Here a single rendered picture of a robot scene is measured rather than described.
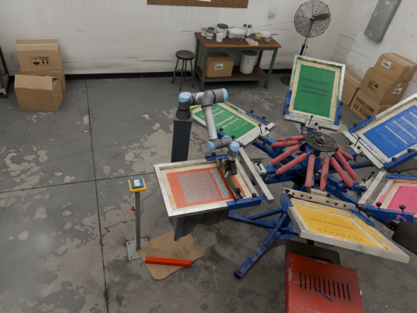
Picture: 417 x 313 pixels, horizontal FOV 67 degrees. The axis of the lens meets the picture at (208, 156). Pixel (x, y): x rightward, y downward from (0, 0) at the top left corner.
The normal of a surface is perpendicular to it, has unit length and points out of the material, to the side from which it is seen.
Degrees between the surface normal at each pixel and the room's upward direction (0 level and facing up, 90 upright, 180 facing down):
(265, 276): 0
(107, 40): 90
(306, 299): 0
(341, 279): 0
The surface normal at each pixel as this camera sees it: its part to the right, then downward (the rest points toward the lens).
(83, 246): 0.13, -0.76
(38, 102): 0.07, 0.66
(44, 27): 0.32, 0.65
